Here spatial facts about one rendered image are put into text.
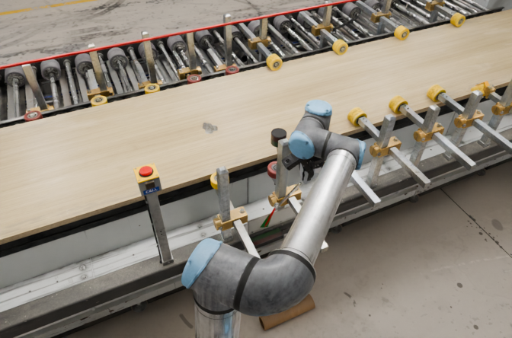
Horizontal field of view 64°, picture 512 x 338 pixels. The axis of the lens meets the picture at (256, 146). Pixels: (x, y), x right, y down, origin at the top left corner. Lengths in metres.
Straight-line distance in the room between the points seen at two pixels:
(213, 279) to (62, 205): 1.05
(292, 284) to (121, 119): 1.48
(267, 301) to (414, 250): 2.02
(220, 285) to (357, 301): 1.71
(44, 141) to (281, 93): 1.19
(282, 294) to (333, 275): 1.71
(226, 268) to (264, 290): 0.09
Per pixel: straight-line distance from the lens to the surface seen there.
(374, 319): 2.50
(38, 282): 2.00
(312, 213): 1.02
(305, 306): 2.38
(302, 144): 1.27
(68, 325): 2.40
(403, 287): 2.65
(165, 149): 1.93
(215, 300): 0.92
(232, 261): 0.88
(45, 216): 1.81
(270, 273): 0.87
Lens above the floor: 2.19
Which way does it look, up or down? 43 degrees down
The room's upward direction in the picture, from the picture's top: 1 degrees clockwise
